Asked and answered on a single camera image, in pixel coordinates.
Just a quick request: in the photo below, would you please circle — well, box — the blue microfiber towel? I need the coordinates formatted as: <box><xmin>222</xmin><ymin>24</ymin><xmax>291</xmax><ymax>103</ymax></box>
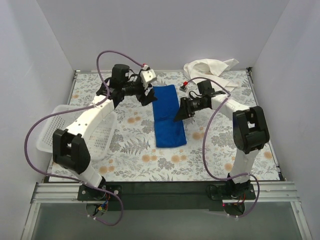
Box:
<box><xmin>152</xmin><ymin>84</ymin><xmax>187</xmax><ymax>148</ymax></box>

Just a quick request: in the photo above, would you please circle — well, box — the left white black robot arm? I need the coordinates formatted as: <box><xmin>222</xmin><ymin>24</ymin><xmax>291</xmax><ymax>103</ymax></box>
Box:
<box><xmin>52</xmin><ymin>64</ymin><xmax>157</xmax><ymax>188</ymax></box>

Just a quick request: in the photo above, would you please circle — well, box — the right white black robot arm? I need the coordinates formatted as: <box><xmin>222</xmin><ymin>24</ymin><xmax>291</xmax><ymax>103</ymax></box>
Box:
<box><xmin>174</xmin><ymin>77</ymin><xmax>270</xmax><ymax>198</ymax></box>

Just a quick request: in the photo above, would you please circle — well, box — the white crumpled towel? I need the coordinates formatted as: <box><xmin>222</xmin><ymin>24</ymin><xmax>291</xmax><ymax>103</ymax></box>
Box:
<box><xmin>183</xmin><ymin>58</ymin><xmax>239</xmax><ymax>92</ymax></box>

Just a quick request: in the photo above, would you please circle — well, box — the floral patterned table mat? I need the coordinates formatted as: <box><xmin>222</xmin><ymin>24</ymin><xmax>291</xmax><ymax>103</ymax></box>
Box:
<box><xmin>70</xmin><ymin>70</ymin><xmax>280</xmax><ymax>182</ymax></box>

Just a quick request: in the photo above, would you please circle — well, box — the white perforated plastic basket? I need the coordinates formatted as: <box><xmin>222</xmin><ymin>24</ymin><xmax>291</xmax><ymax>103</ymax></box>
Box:
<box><xmin>36</xmin><ymin>111</ymin><xmax>117</xmax><ymax>161</ymax></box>

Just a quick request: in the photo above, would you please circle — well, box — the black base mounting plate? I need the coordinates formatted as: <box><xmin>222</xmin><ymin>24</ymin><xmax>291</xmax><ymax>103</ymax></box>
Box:
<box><xmin>77</xmin><ymin>181</ymin><xmax>256</xmax><ymax>212</ymax></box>

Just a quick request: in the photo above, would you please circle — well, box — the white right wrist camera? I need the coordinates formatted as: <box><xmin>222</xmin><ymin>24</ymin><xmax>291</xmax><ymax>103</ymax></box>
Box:
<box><xmin>179</xmin><ymin>81</ymin><xmax>188</xmax><ymax>92</ymax></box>

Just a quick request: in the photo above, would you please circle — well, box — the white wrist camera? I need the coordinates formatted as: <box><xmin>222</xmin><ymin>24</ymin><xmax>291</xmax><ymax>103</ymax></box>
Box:
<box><xmin>179</xmin><ymin>81</ymin><xmax>188</xmax><ymax>92</ymax></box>
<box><xmin>139</xmin><ymin>65</ymin><xmax>157</xmax><ymax>90</ymax></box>

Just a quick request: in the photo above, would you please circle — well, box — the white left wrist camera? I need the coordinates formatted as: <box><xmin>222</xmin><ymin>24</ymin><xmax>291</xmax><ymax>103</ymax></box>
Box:
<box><xmin>139</xmin><ymin>65</ymin><xmax>157</xmax><ymax>90</ymax></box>

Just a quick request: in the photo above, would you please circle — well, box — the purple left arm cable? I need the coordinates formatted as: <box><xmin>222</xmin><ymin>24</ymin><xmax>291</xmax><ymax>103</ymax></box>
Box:
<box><xmin>24</xmin><ymin>50</ymin><xmax>148</xmax><ymax>226</ymax></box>

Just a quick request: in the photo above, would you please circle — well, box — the aluminium frame rail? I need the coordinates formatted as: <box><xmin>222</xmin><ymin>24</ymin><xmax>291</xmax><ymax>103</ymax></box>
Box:
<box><xmin>21</xmin><ymin>181</ymin><xmax>312</xmax><ymax>240</ymax></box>

